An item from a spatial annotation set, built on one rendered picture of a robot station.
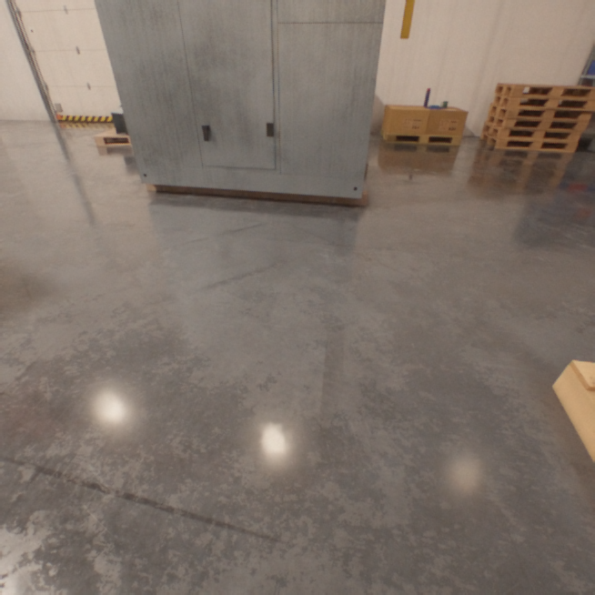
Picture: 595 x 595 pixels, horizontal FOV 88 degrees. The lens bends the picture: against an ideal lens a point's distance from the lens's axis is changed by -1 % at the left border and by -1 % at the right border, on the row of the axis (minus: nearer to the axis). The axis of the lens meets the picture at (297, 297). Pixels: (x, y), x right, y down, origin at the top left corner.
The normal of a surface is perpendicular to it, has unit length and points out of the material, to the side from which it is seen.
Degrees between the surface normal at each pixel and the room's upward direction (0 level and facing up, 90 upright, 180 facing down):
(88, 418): 0
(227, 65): 90
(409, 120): 90
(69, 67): 90
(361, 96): 90
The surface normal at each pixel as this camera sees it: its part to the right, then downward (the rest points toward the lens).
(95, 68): -0.18, 0.58
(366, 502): 0.01, -0.81
